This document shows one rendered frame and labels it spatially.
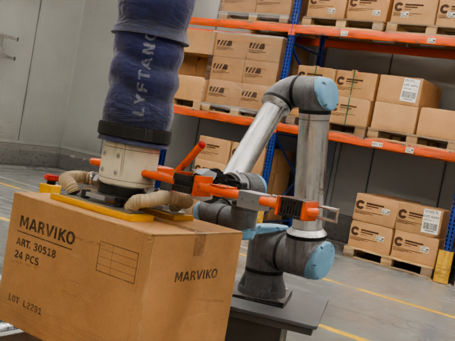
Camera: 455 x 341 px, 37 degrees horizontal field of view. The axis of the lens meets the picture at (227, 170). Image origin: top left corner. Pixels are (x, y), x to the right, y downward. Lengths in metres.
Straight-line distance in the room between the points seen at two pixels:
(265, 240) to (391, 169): 8.02
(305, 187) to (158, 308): 0.85
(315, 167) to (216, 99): 8.03
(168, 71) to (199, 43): 8.81
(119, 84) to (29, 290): 0.67
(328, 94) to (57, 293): 1.13
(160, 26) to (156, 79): 0.15
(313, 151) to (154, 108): 0.69
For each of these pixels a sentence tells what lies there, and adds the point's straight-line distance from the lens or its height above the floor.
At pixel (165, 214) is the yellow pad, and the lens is 2.10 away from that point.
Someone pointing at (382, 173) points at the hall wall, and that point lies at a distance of 10.62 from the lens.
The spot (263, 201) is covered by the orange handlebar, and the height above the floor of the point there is 1.20.
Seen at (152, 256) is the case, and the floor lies 1.01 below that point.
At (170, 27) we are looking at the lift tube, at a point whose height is 1.63.
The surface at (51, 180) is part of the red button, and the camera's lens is 3.07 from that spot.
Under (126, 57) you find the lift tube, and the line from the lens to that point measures 2.06.
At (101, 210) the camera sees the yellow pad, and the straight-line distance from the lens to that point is 2.01.
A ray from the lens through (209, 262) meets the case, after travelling 2.00.
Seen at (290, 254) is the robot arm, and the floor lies 0.96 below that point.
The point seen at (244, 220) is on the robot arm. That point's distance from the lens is 2.21.
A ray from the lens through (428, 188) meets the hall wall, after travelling 10.40.
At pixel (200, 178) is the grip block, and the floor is 1.22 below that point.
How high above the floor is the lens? 1.37
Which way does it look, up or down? 3 degrees down
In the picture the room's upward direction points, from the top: 10 degrees clockwise
